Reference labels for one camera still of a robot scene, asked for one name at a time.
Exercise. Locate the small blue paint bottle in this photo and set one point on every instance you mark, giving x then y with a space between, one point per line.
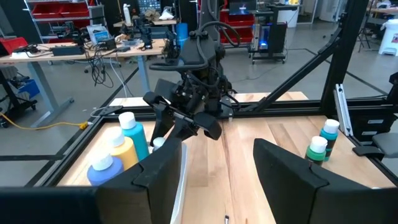
158 142

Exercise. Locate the silver aluminium rail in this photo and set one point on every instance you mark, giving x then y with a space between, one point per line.
343 109

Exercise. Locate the blue barrel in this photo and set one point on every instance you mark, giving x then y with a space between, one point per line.
182 32

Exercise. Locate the blue crate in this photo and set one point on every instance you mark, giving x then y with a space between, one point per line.
29 88

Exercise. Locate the black equipment cart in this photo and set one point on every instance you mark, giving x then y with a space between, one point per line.
273 34

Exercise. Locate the small green paint bottle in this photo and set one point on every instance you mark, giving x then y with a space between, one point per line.
315 152

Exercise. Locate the black paintbrush silver ferrule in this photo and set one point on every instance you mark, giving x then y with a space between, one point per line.
226 219

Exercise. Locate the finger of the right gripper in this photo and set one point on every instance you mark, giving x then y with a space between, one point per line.
160 124
185 129

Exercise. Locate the white spray bottle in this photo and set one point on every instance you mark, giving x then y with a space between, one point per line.
127 14

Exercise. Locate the shelf with red bins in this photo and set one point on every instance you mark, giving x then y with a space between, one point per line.
62 11

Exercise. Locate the grey desk leg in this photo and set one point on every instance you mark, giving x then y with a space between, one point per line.
143 74
45 87

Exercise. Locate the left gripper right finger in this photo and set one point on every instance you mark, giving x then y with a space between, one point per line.
295 193

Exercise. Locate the large yellow paint bottle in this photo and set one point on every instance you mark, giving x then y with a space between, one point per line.
124 152

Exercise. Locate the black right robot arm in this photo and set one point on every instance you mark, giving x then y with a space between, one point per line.
199 49

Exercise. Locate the red toolbox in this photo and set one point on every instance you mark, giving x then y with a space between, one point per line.
12 45

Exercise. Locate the large turquoise paint bottle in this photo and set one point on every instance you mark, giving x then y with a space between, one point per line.
135 137

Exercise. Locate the large blue paint bottle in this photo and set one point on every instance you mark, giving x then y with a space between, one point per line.
104 169

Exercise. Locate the wooden workbench top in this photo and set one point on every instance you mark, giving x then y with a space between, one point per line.
37 57

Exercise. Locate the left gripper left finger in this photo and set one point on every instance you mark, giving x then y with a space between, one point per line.
149 193

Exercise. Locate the small teal paint bottle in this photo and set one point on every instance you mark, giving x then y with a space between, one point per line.
329 133

